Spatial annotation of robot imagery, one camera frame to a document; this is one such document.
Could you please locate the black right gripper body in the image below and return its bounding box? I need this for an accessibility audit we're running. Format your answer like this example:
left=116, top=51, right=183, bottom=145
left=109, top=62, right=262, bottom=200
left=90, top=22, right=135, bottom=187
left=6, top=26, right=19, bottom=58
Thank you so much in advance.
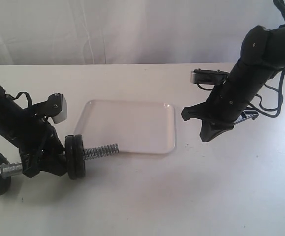
left=206, top=68, right=260, bottom=126

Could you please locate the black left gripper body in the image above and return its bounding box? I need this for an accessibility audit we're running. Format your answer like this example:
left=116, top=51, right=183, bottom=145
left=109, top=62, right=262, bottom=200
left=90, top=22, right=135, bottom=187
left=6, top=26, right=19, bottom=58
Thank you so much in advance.
left=11, top=105, right=66, bottom=163

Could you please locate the chrome threaded dumbbell bar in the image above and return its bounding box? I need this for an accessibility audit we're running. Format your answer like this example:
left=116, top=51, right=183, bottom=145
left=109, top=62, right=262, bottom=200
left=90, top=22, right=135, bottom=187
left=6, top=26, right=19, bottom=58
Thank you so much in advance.
left=0, top=144, right=120, bottom=178

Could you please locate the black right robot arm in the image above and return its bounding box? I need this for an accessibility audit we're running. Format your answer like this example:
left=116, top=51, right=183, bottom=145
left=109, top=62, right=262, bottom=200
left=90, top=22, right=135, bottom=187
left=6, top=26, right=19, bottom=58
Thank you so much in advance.
left=181, top=26, right=285, bottom=142

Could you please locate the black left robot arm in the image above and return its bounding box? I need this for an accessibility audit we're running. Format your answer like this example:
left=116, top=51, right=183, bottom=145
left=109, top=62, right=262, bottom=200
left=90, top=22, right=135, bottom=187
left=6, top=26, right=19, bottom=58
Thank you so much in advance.
left=0, top=85, right=67, bottom=178

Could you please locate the white plastic tray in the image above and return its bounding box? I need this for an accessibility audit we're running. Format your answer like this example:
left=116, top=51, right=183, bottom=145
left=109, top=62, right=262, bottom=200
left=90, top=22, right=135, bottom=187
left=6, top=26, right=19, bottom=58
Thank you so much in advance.
left=74, top=100, right=176, bottom=155

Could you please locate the white curtain backdrop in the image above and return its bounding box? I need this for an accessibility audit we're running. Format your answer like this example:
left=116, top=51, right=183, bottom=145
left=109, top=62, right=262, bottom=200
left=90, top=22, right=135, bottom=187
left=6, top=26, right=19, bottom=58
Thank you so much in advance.
left=0, top=0, right=284, bottom=65

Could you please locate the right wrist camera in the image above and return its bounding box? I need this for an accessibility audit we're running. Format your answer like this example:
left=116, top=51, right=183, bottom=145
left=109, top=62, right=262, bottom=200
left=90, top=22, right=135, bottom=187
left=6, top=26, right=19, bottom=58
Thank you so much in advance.
left=190, top=68, right=229, bottom=91

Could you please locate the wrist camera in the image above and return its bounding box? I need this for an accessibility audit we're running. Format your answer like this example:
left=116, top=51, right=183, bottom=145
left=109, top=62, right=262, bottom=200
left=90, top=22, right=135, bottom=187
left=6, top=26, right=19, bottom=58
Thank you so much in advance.
left=33, top=93, right=67, bottom=124
left=190, top=68, right=229, bottom=91

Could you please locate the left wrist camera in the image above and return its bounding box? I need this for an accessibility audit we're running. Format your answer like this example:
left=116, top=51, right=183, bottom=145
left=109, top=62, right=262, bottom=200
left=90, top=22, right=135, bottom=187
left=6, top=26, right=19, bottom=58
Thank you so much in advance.
left=33, top=93, right=67, bottom=124

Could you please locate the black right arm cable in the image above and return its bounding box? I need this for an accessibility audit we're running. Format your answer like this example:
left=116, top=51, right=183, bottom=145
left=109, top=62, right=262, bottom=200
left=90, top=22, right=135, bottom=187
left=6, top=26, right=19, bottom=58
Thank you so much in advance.
left=196, top=0, right=285, bottom=118

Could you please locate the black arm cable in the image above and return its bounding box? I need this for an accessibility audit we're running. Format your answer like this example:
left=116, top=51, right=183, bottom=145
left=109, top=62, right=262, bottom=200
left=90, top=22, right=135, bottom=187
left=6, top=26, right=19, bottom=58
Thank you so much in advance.
left=5, top=91, right=33, bottom=111
left=196, top=0, right=285, bottom=118

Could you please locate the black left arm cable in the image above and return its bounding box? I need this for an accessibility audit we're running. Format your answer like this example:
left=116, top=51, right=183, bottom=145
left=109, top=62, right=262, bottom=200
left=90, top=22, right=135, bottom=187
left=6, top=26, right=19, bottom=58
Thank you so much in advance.
left=5, top=91, right=33, bottom=111

